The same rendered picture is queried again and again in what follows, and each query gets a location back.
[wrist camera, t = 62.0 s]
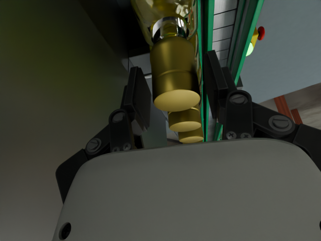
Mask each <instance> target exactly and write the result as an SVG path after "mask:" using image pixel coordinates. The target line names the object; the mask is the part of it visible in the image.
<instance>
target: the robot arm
mask: <svg viewBox="0 0 321 241"><path fill-rule="evenodd" d="M204 82H205V88H206V92H207V96H208V101H209V105H210V109H211V114H212V118H213V119H215V120H216V122H218V123H220V124H222V125H223V132H222V140H219V141H209V142H196V143H187V144H178V145H169V146H160V147H151V148H144V144H143V139H142V135H141V134H142V133H143V132H146V131H147V129H148V127H149V126H150V105H151V92H150V89H149V86H148V84H147V81H146V79H145V77H144V74H143V72H142V69H141V67H140V68H139V67H138V66H135V67H131V68H130V73H129V78H128V85H125V87H124V91H123V96H122V101H121V106H120V109H117V110H115V111H113V112H112V113H111V114H110V116H109V119H108V122H109V124H108V125H107V126H106V127H105V128H103V129H102V130H101V131H100V132H99V133H98V134H96V135H95V136H94V137H93V138H92V139H91V140H90V141H89V142H88V143H87V144H86V148H85V149H83V148H82V149H81V150H80V151H78V152H77V153H75V154H74V155H73V156H71V157H70V158H69V159H67V160H66V161H64V162H63V163H62V164H60V165H59V166H58V168H57V169H56V172H55V176H56V180H57V183H58V187H59V191H60V194H61V198H62V202H63V208H62V211H61V214H60V217H59V219H58V222H57V225H56V229H55V232H54V235H53V239H52V241H321V130H320V129H317V128H314V127H311V126H308V125H305V124H302V123H300V125H298V124H295V123H294V121H293V120H292V119H291V118H290V117H288V116H286V115H284V114H281V113H279V112H276V111H274V110H271V109H269V108H266V107H264V106H261V105H259V104H257V103H254V102H252V98H251V95H250V94H249V93H248V92H246V91H244V90H237V88H236V85H235V82H234V80H233V77H232V75H231V72H230V70H229V67H228V66H224V67H221V66H220V63H219V60H218V57H217V55H216V52H215V50H211V51H207V53H206V54H204Z"/></svg>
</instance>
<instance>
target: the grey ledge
mask: <svg viewBox="0 0 321 241"><path fill-rule="evenodd" d="M128 57H129V59H130V61H131V62H132V64H133V66H134V67H135V66H138V67H139V68H140V67H141V69H142V72H143V74H148V73H151V64H150V45H147V46H143V47H140V48H136V49H132V50H129V55H128ZM146 81H147V84H148V86H149V89H150V92H151V95H152V78H147V79H146ZM162 112H163V114H164V116H165V117H166V122H167V123H168V124H169V122H168V112H167V111H163V110H162ZM173 132H174V134H175V135H176V137H177V138H178V139H179V136H178V132H176V131H173Z"/></svg>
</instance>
